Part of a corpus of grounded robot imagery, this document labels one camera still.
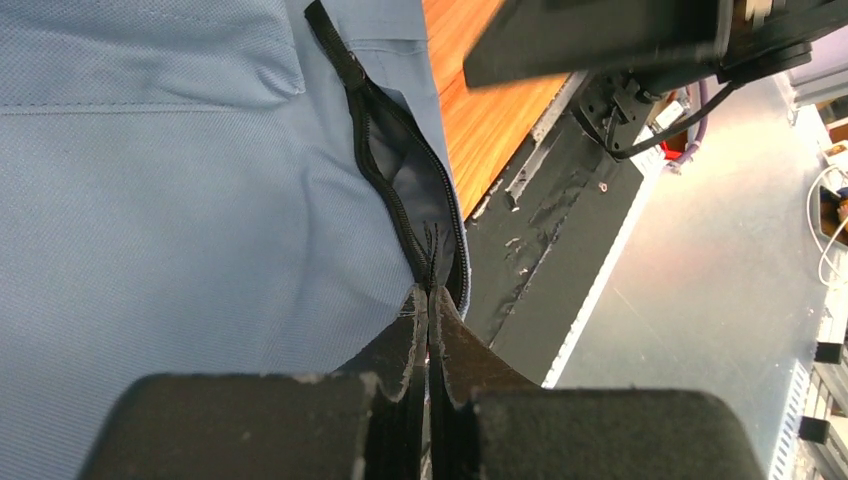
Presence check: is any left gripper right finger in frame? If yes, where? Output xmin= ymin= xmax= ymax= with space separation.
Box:
xmin=428 ymin=287 xmax=764 ymax=479

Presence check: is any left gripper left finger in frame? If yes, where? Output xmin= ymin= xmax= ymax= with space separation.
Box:
xmin=80 ymin=287 xmax=428 ymax=479

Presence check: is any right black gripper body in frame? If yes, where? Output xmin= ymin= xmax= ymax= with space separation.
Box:
xmin=463 ymin=0 xmax=732 ymax=89

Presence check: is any blue-grey fabric backpack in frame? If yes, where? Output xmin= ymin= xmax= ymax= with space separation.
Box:
xmin=1 ymin=1 xmax=470 ymax=479

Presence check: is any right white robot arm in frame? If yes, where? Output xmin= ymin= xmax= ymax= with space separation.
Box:
xmin=463 ymin=1 xmax=847 ymax=159

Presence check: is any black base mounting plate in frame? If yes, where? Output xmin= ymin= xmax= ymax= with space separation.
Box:
xmin=466 ymin=112 xmax=644 ymax=384

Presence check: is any aluminium front frame rail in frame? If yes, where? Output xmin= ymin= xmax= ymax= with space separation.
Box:
xmin=767 ymin=287 xmax=847 ymax=479

